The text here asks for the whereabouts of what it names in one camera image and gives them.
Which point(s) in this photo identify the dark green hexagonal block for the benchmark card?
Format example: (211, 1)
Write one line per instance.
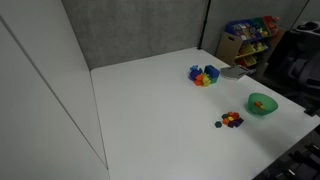
(218, 124)

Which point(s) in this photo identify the orange block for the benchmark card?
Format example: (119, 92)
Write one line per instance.
(258, 104)
(226, 121)

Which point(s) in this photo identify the small yellow block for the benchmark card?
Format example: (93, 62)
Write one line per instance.
(263, 107)
(230, 118)

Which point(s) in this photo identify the red block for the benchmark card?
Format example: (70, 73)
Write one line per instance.
(234, 115)

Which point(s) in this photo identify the purple block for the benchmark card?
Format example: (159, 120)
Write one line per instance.
(237, 122)

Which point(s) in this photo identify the green plastic bowl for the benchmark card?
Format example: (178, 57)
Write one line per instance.
(266, 106)

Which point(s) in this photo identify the blue gear toy piece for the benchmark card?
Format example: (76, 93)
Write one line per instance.
(194, 72)

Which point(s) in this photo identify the orange toy piece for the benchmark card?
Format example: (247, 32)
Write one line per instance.
(199, 80)

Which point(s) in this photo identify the yellow toy piece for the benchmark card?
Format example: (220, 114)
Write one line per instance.
(206, 80)

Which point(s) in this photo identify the blue cube toy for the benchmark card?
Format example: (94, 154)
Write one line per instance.
(212, 72)

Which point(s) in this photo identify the green toy piece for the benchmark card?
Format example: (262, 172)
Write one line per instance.
(215, 80)

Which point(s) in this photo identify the white grey flat box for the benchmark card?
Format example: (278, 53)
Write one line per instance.
(233, 72)

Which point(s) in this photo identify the black vertical pole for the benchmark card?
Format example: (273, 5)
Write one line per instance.
(204, 25)

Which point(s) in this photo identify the wooden toy storage shelf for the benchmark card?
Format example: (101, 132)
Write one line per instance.
(230, 46)

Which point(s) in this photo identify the blue storage bin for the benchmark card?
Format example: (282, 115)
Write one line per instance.
(240, 29)

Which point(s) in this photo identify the green storage bin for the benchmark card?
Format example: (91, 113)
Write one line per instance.
(259, 25)

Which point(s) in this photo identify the red storage bin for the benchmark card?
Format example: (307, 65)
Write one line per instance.
(270, 22)

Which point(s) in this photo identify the black office chair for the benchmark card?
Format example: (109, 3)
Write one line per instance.
(300, 63)

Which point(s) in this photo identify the black metal equipment frame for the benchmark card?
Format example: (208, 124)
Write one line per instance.
(300, 160)

